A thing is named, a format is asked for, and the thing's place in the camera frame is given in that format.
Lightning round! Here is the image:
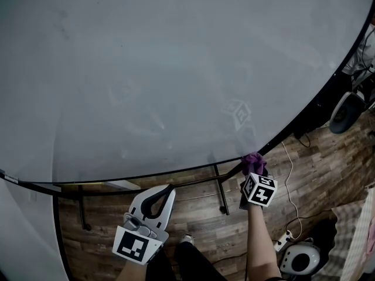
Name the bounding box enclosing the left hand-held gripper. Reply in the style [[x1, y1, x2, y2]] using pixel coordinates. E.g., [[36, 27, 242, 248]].
[[112, 184, 177, 266]]

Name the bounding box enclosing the checked fabric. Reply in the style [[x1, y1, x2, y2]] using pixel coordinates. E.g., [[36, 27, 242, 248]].
[[328, 187, 375, 281]]

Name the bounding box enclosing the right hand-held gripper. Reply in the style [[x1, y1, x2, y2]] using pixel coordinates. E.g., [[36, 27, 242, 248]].
[[239, 168, 278, 210]]

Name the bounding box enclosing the white power strip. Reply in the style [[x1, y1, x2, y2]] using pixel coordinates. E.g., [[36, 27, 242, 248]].
[[273, 229, 294, 252]]

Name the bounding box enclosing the whiteboard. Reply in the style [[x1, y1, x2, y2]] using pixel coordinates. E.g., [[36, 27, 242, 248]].
[[0, 0, 375, 281]]

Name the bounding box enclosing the person's left forearm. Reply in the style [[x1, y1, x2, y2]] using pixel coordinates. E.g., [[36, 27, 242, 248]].
[[115, 259, 148, 281]]

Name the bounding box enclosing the purple cloth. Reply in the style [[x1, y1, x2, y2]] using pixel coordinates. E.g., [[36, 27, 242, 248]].
[[241, 152, 268, 176]]

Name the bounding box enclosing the black cable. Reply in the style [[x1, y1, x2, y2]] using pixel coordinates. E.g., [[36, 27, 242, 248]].
[[285, 209, 332, 231]]

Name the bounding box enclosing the white cable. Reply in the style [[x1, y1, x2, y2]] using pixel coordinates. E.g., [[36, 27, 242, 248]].
[[281, 140, 303, 240]]

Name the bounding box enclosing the white round device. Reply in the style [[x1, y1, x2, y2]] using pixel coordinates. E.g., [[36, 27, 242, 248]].
[[329, 91, 367, 135], [281, 238, 321, 275]]

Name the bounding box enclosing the person's right forearm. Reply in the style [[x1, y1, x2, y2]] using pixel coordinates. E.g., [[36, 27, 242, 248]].
[[246, 205, 282, 281]]

